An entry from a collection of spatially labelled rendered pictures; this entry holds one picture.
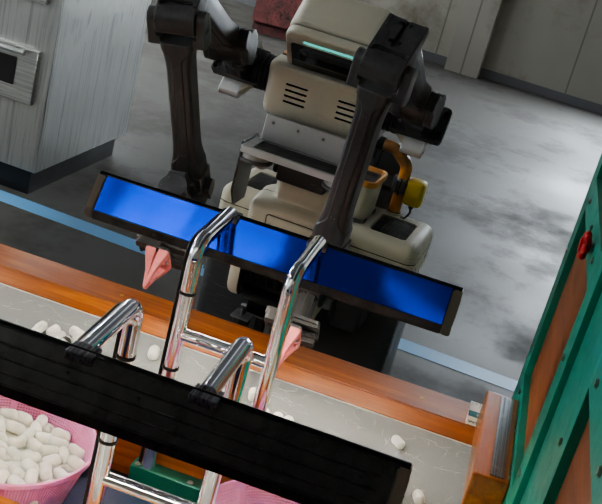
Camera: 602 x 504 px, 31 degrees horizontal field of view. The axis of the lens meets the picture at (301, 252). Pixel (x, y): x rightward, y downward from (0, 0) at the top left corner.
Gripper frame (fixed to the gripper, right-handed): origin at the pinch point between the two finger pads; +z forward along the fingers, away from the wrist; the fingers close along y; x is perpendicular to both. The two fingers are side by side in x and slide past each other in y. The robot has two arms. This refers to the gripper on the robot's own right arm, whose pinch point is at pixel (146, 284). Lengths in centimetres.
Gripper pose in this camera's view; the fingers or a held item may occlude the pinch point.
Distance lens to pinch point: 211.5
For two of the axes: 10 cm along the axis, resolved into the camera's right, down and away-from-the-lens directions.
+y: 9.4, 3.0, -1.5
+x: -0.2, 4.8, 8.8
